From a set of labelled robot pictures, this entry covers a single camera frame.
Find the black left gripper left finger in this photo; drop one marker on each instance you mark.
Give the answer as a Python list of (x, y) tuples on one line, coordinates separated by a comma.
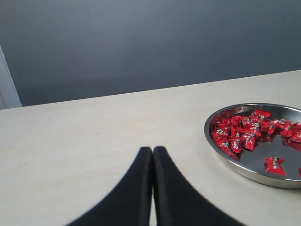
[(129, 203)]

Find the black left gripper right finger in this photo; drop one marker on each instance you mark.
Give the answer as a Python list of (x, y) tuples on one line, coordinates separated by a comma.
[(177, 202)]

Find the round stainless steel plate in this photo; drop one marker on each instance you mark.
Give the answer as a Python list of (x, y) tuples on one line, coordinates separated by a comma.
[(251, 163)]

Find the red candy left edge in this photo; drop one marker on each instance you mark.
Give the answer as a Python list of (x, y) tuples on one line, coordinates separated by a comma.
[(220, 138)]

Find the red candy front centre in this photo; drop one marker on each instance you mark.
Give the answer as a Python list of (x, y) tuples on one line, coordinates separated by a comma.
[(273, 165)]

